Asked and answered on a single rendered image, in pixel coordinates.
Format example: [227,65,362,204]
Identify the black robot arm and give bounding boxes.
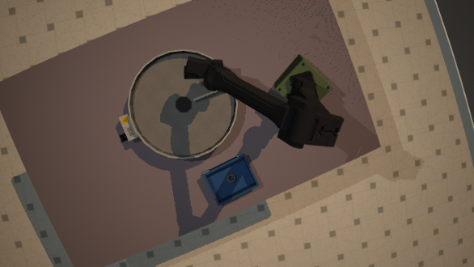
[184,56,344,149]

